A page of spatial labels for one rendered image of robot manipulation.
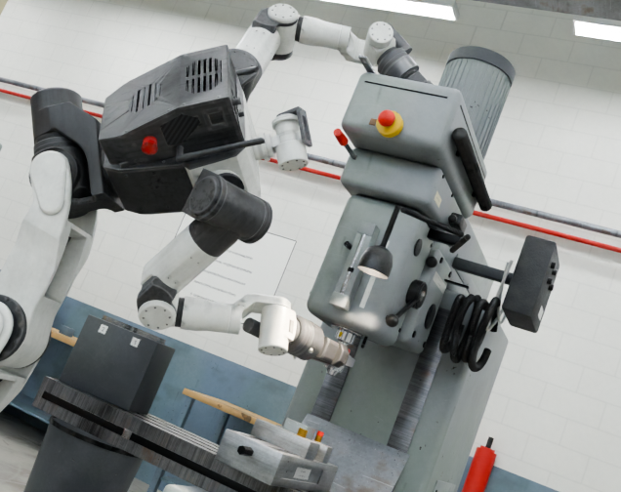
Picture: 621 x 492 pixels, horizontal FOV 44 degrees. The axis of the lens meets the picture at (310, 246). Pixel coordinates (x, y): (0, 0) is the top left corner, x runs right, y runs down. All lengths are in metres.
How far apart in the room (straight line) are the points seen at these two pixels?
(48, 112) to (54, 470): 2.13
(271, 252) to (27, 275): 5.21
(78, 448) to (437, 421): 1.86
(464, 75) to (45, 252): 1.23
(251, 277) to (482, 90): 4.81
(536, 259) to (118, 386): 1.12
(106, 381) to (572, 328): 4.53
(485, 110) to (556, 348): 4.02
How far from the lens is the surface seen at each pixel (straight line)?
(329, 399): 2.27
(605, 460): 5.99
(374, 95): 1.86
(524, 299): 2.05
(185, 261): 1.58
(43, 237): 1.72
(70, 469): 3.61
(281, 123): 1.72
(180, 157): 1.57
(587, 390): 6.04
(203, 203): 1.49
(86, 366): 2.12
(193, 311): 1.68
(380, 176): 1.87
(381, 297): 1.80
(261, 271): 6.82
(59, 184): 1.72
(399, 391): 2.22
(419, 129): 1.79
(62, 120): 1.80
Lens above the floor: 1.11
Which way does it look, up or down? 11 degrees up
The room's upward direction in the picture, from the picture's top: 22 degrees clockwise
